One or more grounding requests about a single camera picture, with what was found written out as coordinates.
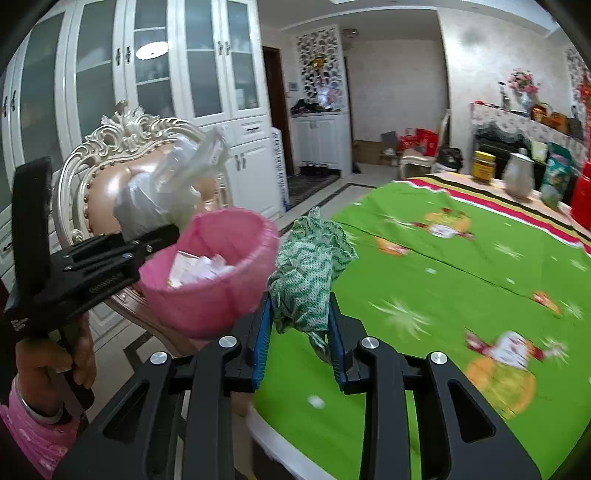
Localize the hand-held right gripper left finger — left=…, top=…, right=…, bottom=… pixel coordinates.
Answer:
left=55, top=291, right=273, bottom=480

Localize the white shoe cabinet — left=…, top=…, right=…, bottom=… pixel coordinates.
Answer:
left=290, top=111, right=354, bottom=178

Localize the white teapot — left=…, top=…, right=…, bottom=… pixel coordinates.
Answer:
left=502, top=148, right=536, bottom=200

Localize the beige ornate chair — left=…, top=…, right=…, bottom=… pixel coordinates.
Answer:
left=51, top=102, right=236, bottom=356

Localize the black handbag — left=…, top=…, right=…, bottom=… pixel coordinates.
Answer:
left=567, top=107, right=585, bottom=139

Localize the dark wooden door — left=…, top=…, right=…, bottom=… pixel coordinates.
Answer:
left=262, top=45, right=296, bottom=176

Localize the yellow label jar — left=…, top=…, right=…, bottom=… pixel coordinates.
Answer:
left=471, top=151, right=497, bottom=185

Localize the person's left hand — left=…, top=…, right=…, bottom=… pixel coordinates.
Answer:
left=14, top=318, right=99, bottom=422

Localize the white lattice screen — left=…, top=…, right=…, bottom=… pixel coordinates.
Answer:
left=566, top=46, right=591, bottom=130
left=295, top=28, right=345, bottom=112

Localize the pink lined trash bin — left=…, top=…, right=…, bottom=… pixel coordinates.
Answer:
left=136, top=208, right=280, bottom=340

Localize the red gift box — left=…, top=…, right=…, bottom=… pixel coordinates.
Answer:
left=416, top=128, right=439, bottom=157

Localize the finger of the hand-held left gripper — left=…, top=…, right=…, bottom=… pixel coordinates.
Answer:
left=92, top=224, right=182, bottom=252
left=48, top=242, right=155, bottom=281

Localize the white chair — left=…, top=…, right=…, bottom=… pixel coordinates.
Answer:
left=399, top=108, right=451, bottom=178

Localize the tall white glass cabinet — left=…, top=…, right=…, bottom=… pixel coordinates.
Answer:
left=0, top=0, right=284, bottom=324

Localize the black piano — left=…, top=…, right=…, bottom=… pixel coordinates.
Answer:
left=473, top=124, right=555, bottom=171

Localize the white plastic bag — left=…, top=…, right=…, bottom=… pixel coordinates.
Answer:
left=113, top=127, right=232, bottom=241

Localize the floral lace cloth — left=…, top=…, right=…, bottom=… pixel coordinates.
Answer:
left=470, top=102, right=591, bottom=153

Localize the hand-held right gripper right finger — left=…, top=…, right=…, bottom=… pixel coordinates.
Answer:
left=328, top=293, right=541, bottom=480

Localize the silver bangle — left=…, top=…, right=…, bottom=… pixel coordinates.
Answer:
left=13, top=376, right=68, bottom=425

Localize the red thermos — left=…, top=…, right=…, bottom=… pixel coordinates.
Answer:
left=571, top=159, right=591, bottom=232

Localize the striped tablecloth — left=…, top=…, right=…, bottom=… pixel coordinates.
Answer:
left=399, top=171, right=591, bottom=259

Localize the green printed tablecloth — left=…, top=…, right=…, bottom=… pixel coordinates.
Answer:
left=252, top=178, right=591, bottom=480

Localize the black bag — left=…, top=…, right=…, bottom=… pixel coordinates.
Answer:
left=436, top=148, right=464, bottom=171

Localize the green snack bag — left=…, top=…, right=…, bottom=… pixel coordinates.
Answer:
left=540, top=154, right=573, bottom=210

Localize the brown handbag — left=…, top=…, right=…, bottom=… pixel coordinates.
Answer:
left=540, top=111, right=568, bottom=134

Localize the cardboard box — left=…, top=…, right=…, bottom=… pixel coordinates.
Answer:
left=353, top=140, right=386, bottom=165

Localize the flower vase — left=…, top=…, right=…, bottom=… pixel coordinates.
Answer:
left=508, top=69, right=541, bottom=116

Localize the person's left forearm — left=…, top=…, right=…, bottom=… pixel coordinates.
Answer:
left=0, top=383, right=90, bottom=480

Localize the green white patterned cloth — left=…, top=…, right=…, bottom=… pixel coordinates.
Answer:
left=268, top=207, right=360, bottom=365

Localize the dark doormat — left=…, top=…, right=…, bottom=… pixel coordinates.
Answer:
left=286, top=173, right=345, bottom=210

